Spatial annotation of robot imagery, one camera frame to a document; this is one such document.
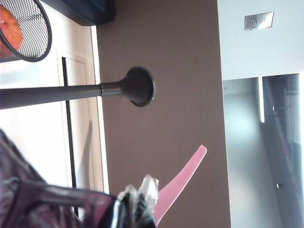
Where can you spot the plastic-wrapped black right gripper finger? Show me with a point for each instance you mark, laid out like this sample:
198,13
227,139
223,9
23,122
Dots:
142,209

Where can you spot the black kettle with spout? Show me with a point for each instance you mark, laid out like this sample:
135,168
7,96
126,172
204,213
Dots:
59,92

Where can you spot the pink plastic watering can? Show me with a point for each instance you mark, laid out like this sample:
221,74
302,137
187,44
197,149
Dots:
180,180

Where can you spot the wide brown desk partition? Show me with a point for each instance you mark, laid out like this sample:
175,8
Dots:
178,59

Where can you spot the long ceiling light strip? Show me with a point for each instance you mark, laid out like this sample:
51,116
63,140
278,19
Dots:
261,99

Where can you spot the dark blue box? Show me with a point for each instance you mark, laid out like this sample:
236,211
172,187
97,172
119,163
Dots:
83,12

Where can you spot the black mesh basket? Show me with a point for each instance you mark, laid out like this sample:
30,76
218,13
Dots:
35,28

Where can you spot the orange item in basket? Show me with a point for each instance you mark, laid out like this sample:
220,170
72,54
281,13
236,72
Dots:
9,31

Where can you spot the metal wall plate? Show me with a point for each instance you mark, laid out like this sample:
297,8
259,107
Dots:
259,21

